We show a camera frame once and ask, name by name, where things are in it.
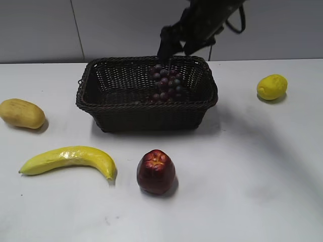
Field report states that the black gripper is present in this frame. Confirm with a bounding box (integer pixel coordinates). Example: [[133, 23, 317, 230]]
[[157, 0, 246, 61]]

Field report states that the purple grape bunch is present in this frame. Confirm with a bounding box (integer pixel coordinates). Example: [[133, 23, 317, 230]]
[[144, 61, 185, 103]]

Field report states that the black woven basket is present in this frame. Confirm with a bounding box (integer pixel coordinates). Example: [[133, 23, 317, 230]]
[[76, 56, 218, 133]]

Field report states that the yellow lemon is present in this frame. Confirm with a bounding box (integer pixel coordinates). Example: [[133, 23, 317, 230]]
[[256, 74, 288, 101]]

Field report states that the red apple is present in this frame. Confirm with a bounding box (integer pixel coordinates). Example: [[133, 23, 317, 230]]
[[137, 149, 176, 195]]

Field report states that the yellow banana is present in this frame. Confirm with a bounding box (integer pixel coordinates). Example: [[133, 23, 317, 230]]
[[19, 146, 117, 180]]

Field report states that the brown potato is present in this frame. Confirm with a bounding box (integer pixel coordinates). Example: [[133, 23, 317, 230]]
[[1, 98, 45, 129]]

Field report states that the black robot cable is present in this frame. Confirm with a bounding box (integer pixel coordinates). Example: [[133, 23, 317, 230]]
[[208, 5, 246, 62]]

